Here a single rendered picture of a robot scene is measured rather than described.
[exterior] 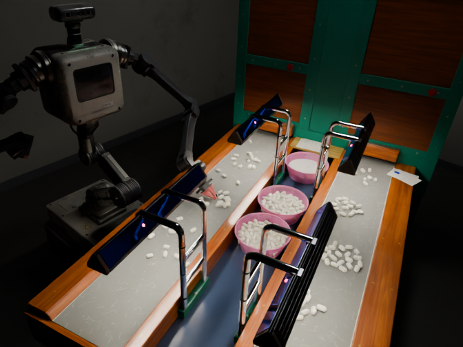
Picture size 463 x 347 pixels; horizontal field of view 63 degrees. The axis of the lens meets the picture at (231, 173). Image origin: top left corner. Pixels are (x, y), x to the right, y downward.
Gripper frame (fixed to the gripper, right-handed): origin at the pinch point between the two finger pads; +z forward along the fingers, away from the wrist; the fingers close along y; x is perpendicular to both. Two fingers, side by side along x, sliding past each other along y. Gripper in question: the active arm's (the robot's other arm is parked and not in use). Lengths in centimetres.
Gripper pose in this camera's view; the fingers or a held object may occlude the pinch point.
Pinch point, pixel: (215, 197)
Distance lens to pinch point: 199.4
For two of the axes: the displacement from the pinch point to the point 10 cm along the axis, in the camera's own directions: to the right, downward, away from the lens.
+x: -6.0, 4.8, 6.4
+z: 6.7, 7.4, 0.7
